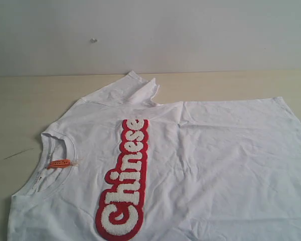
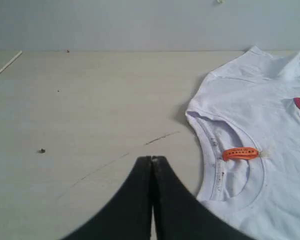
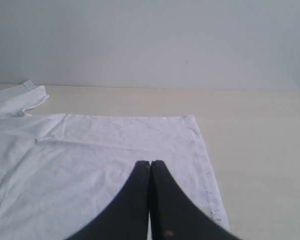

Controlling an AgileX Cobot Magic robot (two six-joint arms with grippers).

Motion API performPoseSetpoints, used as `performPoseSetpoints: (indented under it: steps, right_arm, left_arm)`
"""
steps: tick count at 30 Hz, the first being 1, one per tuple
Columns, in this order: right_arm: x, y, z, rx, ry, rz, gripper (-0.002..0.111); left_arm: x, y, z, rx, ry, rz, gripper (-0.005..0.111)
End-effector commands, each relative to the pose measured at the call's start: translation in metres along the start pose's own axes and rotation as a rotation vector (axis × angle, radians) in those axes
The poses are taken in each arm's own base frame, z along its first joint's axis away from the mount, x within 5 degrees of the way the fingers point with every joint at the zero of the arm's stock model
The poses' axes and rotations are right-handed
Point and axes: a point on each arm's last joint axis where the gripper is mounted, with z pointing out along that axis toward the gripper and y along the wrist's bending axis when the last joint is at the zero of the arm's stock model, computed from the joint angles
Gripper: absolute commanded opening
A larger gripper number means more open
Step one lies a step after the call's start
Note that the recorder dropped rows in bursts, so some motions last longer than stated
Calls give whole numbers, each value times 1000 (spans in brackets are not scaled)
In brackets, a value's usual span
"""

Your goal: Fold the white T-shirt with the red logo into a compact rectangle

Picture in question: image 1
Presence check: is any white t-shirt red Chinese patch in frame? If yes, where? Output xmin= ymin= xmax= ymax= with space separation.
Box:
xmin=7 ymin=72 xmax=301 ymax=240

